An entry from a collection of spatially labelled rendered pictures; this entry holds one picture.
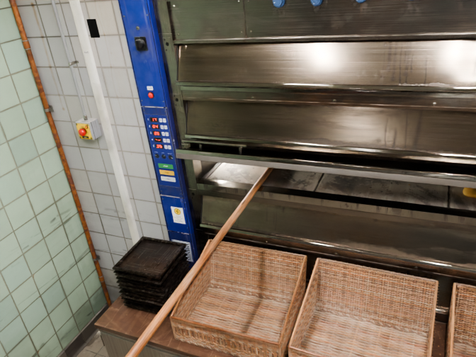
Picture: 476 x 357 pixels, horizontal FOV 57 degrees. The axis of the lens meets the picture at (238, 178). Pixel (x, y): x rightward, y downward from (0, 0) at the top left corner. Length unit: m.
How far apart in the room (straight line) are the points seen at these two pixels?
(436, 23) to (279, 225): 1.13
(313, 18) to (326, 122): 0.42
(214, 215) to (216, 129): 0.51
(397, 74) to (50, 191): 1.98
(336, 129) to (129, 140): 1.11
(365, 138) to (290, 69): 0.42
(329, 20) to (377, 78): 0.28
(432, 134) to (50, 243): 2.14
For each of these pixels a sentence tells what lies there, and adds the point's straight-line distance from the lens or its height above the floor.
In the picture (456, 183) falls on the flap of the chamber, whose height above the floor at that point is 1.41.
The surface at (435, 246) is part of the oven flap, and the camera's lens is 2.10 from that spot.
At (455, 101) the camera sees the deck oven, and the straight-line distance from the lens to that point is 1.79.
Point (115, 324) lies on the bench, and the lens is 2.47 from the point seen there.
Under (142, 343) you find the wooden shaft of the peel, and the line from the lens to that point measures 1.46.
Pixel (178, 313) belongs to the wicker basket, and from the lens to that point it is 2.25.
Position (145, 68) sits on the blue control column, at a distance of 2.13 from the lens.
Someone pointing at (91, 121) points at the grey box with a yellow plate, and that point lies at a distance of 2.44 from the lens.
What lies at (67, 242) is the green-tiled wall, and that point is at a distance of 2.93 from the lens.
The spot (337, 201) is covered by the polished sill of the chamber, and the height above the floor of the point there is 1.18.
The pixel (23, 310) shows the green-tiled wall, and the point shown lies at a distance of 2.83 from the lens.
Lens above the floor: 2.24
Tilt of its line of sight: 28 degrees down
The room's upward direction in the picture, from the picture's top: 7 degrees counter-clockwise
